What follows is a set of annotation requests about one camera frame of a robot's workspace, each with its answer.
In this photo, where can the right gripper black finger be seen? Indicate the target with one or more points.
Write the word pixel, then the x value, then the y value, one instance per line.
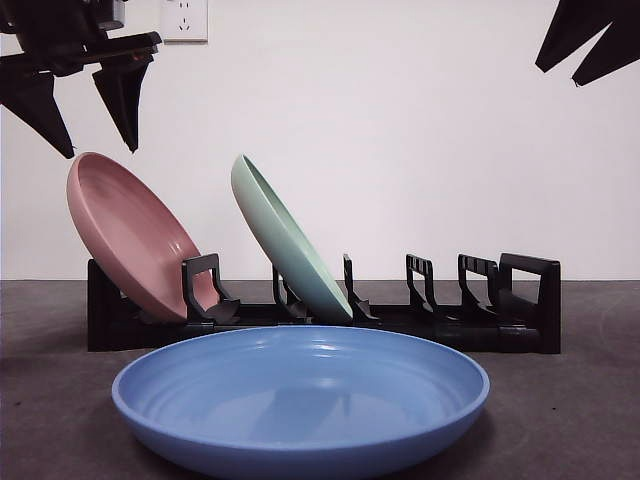
pixel 575 30
pixel 620 50

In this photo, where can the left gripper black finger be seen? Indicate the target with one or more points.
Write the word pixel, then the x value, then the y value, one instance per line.
pixel 35 105
pixel 122 95

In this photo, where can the pink plate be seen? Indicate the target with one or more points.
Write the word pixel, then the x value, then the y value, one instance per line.
pixel 125 225

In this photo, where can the pale green plate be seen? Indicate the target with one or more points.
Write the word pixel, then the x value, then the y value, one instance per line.
pixel 285 240

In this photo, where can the blue plate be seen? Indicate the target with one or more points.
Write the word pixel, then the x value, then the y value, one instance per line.
pixel 300 400

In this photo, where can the black plate rack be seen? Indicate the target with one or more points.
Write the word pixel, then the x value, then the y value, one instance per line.
pixel 545 300

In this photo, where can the white wall socket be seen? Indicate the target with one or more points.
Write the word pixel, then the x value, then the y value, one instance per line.
pixel 185 22

